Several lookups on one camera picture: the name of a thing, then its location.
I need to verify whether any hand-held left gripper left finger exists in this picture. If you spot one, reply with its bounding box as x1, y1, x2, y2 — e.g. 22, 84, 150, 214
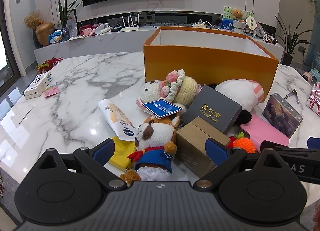
37, 139, 128, 189

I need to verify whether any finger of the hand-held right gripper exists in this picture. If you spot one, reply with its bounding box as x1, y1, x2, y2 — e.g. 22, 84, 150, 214
260, 140, 320, 158
307, 137, 320, 149

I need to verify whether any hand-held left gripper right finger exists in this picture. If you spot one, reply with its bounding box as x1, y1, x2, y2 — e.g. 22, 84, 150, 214
193, 138, 284, 189

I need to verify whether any yellow rectangular box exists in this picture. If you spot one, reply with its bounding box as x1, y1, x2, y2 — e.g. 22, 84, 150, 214
107, 136, 137, 171

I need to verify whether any brown cardboard box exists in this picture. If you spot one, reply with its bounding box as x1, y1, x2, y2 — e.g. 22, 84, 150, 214
176, 116, 232, 178

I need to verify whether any pink case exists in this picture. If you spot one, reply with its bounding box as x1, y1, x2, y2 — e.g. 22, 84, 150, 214
240, 113, 290, 150

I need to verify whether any orange crochet fruit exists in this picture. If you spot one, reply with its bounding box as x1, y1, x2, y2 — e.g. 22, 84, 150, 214
229, 132, 256, 154

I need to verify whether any dark picture-printed box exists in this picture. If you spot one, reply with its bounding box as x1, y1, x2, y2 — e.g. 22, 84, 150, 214
262, 93, 303, 138

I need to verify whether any orange cardboard storage box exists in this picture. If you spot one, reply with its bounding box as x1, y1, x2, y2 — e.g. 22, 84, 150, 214
143, 26, 279, 103

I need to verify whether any white lotion tube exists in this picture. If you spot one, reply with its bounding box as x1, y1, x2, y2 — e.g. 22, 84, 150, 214
97, 99, 137, 142

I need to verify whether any grey box with gold print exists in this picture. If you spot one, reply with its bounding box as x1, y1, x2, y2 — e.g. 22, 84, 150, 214
180, 85, 242, 135

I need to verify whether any shiny red-white wrapped packet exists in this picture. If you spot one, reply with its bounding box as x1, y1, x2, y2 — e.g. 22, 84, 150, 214
308, 82, 320, 116

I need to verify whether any white plush with pink stripes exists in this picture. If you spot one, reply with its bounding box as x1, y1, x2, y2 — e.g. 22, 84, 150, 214
207, 79, 265, 125

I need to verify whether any blue hang tag card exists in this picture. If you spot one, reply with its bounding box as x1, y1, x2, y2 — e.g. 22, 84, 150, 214
142, 100, 182, 119

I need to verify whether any white crochet doll flower hat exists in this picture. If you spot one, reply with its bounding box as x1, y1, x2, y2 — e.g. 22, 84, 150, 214
137, 69, 200, 114

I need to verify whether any pink card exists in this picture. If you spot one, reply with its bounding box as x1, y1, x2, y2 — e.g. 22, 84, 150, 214
44, 83, 60, 98

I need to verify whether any thin black stick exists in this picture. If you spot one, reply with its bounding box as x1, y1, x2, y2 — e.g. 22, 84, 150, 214
21, 105, 35, 123

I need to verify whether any potted plant in black pot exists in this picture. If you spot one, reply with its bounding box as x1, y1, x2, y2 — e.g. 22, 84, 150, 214
274, 15, 313, 66

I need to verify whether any white product box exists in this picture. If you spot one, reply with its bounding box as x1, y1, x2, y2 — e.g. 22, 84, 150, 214
24, 72, 53, 100

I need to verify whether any red feather decoration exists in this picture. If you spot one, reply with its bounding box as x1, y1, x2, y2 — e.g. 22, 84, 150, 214
36, 57, 63, 74

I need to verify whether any white marble media console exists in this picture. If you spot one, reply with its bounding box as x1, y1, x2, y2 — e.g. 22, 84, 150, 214
34, 25, 285, 65

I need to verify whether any cow-print item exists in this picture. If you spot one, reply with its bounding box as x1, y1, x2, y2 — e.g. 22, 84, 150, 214
262, 32, 278, 44

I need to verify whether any white plastic tray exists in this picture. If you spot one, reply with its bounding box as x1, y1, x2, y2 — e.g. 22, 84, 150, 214
94, 26, 113, 35

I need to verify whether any blue snack bag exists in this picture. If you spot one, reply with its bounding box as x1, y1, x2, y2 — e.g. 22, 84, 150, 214
49, 30, 63, 44

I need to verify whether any white wifi router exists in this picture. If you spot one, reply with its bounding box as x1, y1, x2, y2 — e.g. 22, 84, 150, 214
121, 14, 140, 32

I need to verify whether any teddy bear in white cup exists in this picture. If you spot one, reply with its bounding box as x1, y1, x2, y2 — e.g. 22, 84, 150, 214
232, 8, 247, 33

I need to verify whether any gold vase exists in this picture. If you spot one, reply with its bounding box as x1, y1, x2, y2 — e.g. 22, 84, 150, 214
35, 22, 55, 46

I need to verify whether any round paper fan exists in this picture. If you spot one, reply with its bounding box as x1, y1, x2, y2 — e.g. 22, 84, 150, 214
246, 17, 258, 33

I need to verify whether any green leafy plant in vase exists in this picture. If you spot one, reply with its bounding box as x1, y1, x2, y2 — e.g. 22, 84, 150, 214
57, 0, 82, 40

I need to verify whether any dried flower bunch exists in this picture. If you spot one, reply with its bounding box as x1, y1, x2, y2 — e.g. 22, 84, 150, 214
24, 11, 43, 30

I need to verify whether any white cable bundle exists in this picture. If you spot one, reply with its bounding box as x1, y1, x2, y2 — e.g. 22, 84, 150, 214
192, 21, 215, 29

